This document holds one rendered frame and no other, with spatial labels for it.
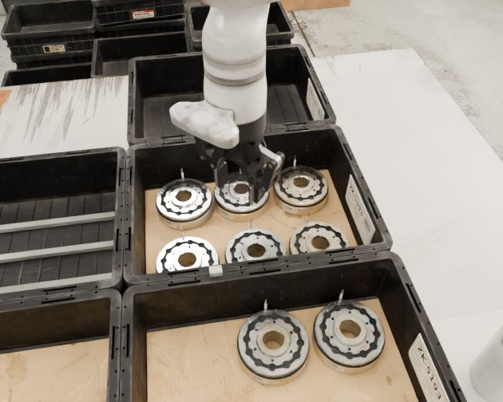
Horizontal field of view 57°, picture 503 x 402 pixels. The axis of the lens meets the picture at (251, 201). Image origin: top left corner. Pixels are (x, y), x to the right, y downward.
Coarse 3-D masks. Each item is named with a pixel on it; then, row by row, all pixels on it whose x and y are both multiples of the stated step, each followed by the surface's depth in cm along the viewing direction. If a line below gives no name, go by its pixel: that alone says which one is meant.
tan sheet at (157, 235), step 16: (272, 192) 90; (336, 192) 90; (272, 208) 87; (336, 208) 87; (160, 224) 84; (208, 224) 84; (224, 224) 84; (240, 224) 84; (256, 224) 84; (272, 224) 84; (288, 224) 84; (336, 224) 84; (160, 240) 82; (208, 240) 82; (224, 240) 82; (288, 240) 82; (352, 240) 82; (256, 256) 80
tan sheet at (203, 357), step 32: (384, 320) 72; (160, 352) 68; (192, 352) 68; (224, 352) 68; (384, 352) 68; (160, 384) 65; (192, 384) 65; (224, 384) 65; (256, 384) 65; (288, 384) 65; (320, 384) 65; (352, 384) 65; (384, 384) 65
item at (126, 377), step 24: (288, 264) 67; (312, 264) 67; (336, 264) 67; (360, 264) 67; (144, 288) 64; (168, 288) 64; (408, 288) 66; (432, 336) 59; (120, 384) 55; (456, 384) 55
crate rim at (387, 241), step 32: (288, 128) 87; (320, 128) 87; (128, 160) 81; (352, 160) 81; (128, 192) 76; (128, 224) 72; (384, 224) 72; (128, 256) 68; (288, 256) 68; (320, 256) 68; (128, 288) 66
